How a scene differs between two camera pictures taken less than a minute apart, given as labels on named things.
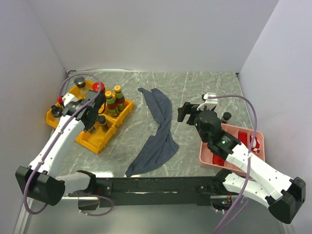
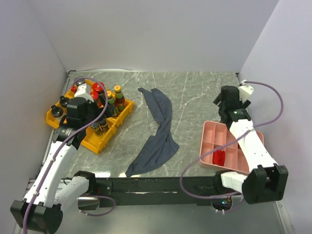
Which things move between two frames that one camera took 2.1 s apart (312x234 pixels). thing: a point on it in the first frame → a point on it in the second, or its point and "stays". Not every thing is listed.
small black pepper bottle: [92, 130] → [96, 127]
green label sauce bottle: [119, 97] stays
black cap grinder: [57, 111] stays
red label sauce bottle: [111, 105] stays
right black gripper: [187, 108] → [244, 105]
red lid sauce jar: [95, 86] stays
